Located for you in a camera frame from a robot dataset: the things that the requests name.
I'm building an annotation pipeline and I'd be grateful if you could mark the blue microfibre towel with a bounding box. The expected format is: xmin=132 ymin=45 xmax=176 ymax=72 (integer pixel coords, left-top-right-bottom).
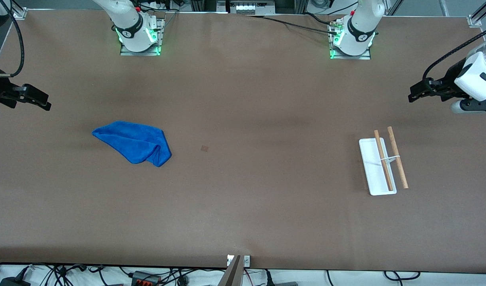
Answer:
xmin=92 ymin=121 xmax=172 ymax=168

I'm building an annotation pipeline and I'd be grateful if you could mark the white rack with wooden rods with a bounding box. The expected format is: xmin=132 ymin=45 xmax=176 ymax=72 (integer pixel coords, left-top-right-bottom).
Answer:
xmin=359 ymin=126 xmax=409 ymax=196

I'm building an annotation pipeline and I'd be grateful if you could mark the black power adapter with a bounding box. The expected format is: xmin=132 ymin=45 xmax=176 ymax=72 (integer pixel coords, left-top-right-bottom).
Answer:
xmin=0 ymin=267 xmax=31 ymax=286

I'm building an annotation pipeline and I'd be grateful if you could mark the white socket strip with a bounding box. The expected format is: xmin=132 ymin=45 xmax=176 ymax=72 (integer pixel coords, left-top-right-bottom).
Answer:
xmin=229 ymin=0 xmax=275 ymax=15

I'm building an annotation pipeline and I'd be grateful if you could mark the power strip with orange switches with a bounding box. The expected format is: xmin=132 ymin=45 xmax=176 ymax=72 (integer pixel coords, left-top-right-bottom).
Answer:
xmin=132 ymin=271 xmax=161 ymax=286

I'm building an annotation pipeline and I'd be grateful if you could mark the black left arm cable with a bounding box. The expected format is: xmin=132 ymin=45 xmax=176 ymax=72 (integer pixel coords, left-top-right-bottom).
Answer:
xmin=422 ymin=25 xmax=486 ymax=82

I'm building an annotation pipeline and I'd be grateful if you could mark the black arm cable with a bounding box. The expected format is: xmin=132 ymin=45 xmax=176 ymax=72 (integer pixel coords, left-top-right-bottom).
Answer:
xmin=0 ymin=0 xmax=25 ymax=78
xmin=422 ymin=25 xmax=486 ymax=82

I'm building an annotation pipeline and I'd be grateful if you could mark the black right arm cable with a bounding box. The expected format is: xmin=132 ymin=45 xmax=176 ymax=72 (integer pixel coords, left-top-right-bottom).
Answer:
xmin=0 ymin=0 xmax=25 ymax=78

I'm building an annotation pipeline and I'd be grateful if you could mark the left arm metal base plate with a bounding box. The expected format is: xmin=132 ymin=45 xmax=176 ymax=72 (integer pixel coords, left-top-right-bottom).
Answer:
xmin=330 ymin=20 xmax=372 ymax=60

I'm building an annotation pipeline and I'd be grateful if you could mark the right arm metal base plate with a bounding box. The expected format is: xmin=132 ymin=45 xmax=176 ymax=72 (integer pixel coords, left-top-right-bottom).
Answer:
xmin=120 ymin=16 xmax=165 ymax=56

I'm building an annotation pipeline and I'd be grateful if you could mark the short black curved cable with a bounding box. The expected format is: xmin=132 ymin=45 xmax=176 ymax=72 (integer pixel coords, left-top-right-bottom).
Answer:
xmin=305 ymin=12 xmax=339 ymax=27

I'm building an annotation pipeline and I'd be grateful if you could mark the long black table cable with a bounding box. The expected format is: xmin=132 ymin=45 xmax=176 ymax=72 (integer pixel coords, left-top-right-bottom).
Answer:
xmin=247 ymin=15 xmax=339 ymax=36

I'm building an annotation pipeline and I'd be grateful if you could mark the black looped floor cable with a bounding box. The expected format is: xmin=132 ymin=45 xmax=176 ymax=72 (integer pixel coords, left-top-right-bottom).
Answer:
xmin=384 ymin=271 xmax=420 ymax=281

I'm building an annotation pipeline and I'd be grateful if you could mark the silver metal bracket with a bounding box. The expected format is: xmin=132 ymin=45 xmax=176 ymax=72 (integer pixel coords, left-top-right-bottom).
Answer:
xmin=227 ymin=255 xmax=251 ymax=267

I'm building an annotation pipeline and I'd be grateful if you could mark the brown camera post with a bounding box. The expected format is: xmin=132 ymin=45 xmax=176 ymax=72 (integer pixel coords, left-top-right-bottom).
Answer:
xmin=218 ymin=255 xmax=243 ymax=286

